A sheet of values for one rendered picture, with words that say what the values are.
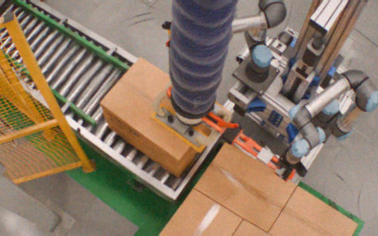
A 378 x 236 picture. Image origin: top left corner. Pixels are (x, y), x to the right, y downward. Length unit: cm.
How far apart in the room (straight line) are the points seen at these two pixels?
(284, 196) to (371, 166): 123
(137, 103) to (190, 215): 80
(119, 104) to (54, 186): 120
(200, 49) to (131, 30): 249
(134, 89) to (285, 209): 127
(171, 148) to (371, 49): 266
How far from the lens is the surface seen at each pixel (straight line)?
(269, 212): 294
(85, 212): 349
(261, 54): 251
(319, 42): 228
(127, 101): 268
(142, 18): 415
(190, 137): 238
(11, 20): 172
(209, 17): 144
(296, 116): 204
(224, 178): 294
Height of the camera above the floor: 337
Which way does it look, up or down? 67 degrees down
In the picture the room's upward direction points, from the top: 5 degrees clockwise
